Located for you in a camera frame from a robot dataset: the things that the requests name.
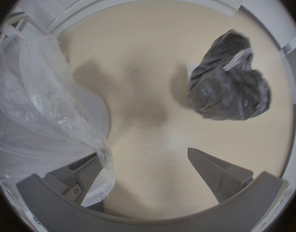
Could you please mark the white trash bin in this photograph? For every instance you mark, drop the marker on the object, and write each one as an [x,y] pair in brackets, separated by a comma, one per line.
[103,119]

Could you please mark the black plastic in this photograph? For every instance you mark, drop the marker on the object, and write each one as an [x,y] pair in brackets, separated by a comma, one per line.
[225,86]

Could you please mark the clear plastic bag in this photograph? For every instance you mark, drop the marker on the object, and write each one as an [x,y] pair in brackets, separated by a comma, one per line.
[41,100]

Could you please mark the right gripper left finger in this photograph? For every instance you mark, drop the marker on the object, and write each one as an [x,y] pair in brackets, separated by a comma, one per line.
[70,175]

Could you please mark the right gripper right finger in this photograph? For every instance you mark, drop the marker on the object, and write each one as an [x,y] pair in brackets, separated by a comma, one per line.
[210,175]

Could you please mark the white chair grey seat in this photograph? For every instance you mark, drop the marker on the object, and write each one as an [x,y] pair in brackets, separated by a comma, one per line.
[38,28]

